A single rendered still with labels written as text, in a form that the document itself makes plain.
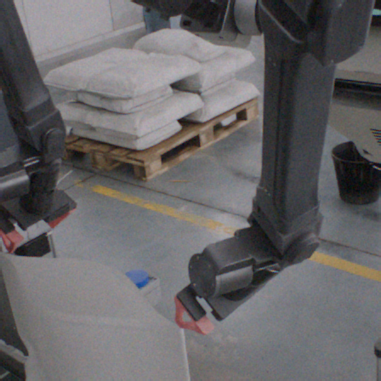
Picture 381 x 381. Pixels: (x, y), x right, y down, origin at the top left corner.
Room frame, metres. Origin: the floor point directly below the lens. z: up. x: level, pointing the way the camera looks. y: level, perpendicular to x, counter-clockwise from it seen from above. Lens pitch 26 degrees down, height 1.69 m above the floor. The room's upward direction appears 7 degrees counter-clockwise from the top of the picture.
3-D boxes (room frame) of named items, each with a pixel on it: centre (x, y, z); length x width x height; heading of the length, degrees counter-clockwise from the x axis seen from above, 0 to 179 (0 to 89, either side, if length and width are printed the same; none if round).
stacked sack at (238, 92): (4.56, -0.23, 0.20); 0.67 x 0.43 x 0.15; 136
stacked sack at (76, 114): (4.38, 0.47, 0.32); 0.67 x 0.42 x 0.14; 140
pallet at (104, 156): (4.47, 0.13, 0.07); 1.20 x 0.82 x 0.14; 138
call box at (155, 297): (1.34, 0.14, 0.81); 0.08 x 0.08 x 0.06; 46
